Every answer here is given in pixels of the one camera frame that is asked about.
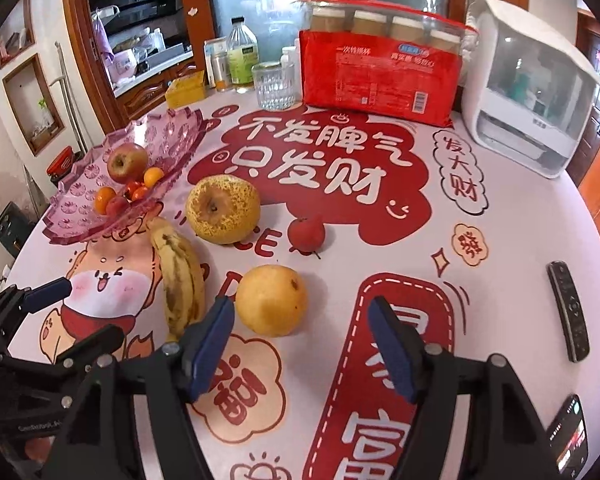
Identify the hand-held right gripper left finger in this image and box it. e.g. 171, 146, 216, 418
52, 296, 236, 480

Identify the smooth yellow pear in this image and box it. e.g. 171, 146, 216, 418
235, 264, 309, 337

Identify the small amber bottle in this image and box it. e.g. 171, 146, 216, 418
212, 54, 232, 92

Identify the printed white tablecloth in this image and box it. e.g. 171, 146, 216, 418
2, 85, 600, 480

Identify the clear bottle with green label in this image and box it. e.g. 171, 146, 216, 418
227, 16, 258, 92

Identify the red paper cup package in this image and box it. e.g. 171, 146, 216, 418
298, 30, 465, 128

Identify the pink plastic fruit bowl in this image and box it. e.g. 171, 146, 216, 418
42, 107, 208, 246

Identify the white pill bottle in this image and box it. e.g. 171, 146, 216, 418
281, 46, 301, 92

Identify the red apple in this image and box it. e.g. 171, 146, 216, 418
106, 142, 150, 184

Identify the white countertop sterilizer appliance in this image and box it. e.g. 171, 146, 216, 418
461, 0, 600, 179

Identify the red-lidded container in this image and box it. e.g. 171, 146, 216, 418
47, 146, 76, 178

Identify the yellow box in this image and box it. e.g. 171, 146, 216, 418
165, 70, 207, 109

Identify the black remote control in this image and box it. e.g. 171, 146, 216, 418
546, 260, 591, 363

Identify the white carton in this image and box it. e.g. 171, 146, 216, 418
203, 37, 229, 88

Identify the clear drinking glass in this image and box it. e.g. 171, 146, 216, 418
251, 61, 297, 112

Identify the spotted yellow pear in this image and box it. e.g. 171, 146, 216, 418
185, 174, 261, 246

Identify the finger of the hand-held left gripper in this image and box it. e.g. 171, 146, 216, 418
55, 324, 127, 377
0, 276, 73, 323

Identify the wooden-framed wall niche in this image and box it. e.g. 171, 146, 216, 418
2, 55, 66, 156

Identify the orange tangerine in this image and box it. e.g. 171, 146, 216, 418
94, 186, 117, 212

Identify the white mop pole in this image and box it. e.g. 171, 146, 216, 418
54, 42, 88, 148

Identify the black smartphone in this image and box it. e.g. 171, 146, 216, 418
545, 394, 590, 476

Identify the spotted yellow banana bunch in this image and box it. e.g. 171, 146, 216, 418
149, 216, 207, 343

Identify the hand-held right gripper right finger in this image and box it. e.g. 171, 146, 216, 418
368, 295, 563, 480

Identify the wooden kitchen base cabinet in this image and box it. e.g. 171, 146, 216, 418
112, 60, 206, 131

